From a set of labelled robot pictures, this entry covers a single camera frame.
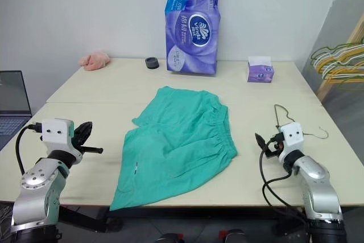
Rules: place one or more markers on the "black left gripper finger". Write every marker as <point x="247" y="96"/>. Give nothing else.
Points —
<point x="84" y="129"/>
<point x="92" y="150"/>

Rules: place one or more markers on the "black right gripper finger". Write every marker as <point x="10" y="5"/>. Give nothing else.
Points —
<point x="268" y="152"/>
<point x="261" y="140"/>

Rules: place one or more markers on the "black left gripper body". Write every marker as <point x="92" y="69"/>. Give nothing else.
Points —
<point x="77" y="146"/>

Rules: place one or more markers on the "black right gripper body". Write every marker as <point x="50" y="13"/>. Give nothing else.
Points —
<point x="276" y="144"/>

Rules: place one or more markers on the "green shorts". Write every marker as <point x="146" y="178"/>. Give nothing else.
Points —
<point x="176" y="146"/>

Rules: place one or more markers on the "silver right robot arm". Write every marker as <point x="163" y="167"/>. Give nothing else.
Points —
<point x="315" y="174"/>

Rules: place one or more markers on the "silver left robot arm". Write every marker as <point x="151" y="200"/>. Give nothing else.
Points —
<point x="37" y="180"/>

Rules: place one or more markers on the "small purple tissue box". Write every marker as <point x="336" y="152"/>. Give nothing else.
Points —
<point x="260" y="73"/>

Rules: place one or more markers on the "wooden clothes rack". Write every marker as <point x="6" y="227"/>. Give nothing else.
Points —
<point x="324" y="89"/>

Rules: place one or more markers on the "grey laptop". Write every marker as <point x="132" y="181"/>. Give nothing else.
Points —
<point x="12" y="98"/>

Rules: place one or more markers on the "dark rounded shape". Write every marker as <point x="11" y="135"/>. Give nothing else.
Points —
<point x="234" y="236"/>
<point x="170" y="238"/>

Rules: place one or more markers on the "large purple tissue pack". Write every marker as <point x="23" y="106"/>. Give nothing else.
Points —
<point x="190" y="41"/>

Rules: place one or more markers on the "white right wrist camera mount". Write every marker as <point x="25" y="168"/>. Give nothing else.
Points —
<point x="293" y="137"/>

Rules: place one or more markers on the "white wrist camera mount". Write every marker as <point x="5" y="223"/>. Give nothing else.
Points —
<point x="55" y="130"/>
<point x="293" y="137"/>

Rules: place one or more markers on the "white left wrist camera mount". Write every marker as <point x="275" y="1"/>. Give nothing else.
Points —
<point x="55" y="130"/>

